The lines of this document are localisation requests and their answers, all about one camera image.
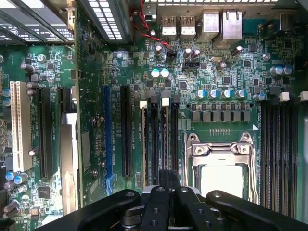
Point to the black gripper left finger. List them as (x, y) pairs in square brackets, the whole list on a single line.
[(157, 211)]

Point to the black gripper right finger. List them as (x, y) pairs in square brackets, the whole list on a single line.
[(192, 214)]

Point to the black-latched RAM slot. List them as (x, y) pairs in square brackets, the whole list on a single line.
[(154, 134), (175, 134), (285, 158), (265, 154)]

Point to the white-latched RAM slot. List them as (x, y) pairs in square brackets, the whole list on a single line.
[(165, 134), (294, 158), (143, 134), (274, 154)]

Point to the silver CPU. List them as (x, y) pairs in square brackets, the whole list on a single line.
[(222, 180)]

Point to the metal socket locking lever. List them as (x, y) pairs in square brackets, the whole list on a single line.
[(253, 173)]

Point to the long black expansion slot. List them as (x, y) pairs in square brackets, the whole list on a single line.
[(45, 132), (126, 132)]

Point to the blue expansion slot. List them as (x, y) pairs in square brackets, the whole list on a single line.
[(108, 132)]

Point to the blue-topped capacitor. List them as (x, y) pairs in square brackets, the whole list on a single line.
[(226, 93), (241, 93), (213, 93), (201, 93), (164, 73), (155, 73)]

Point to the green PC motherboard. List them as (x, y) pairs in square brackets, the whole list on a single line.
[(211, 72)]

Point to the short black expansion slot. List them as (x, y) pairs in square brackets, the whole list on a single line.
[(64, 98)]

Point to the black fan header connector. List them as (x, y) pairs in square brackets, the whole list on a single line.
[(171, 55)]

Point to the green upright expansion card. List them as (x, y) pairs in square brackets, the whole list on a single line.
[(77, 72)]

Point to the white PCI expansion slot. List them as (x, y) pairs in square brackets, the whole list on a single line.
[(21, 125)]

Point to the silver USB port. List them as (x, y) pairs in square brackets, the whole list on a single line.
[(188, 27), (168, 27)]

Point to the silver rear port block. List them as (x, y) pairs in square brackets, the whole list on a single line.
[(208, 24)]

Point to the silver Ethernet port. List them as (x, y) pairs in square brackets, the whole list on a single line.
[(232, 24)]

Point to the grey vented metal bar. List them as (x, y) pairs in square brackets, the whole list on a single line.
[(106, 19)]

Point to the black labelled metal unit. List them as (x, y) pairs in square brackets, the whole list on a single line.
[(31, 29)]

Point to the silver CPU socket frame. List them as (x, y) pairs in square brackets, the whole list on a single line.
[(216, 150)]

